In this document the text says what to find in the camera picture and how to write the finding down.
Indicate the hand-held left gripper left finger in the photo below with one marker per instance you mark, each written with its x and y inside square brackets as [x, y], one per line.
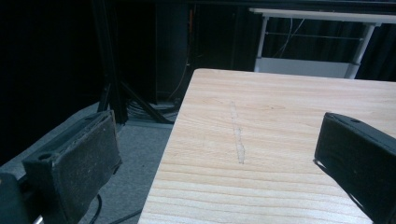
[81, 161]

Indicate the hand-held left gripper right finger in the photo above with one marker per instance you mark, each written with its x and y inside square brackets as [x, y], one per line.
[358, 155]

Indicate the black metal stand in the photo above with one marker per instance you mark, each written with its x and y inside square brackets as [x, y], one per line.
[115, 77]

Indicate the white metal table frame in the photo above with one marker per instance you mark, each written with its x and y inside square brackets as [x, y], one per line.
[311, 67]

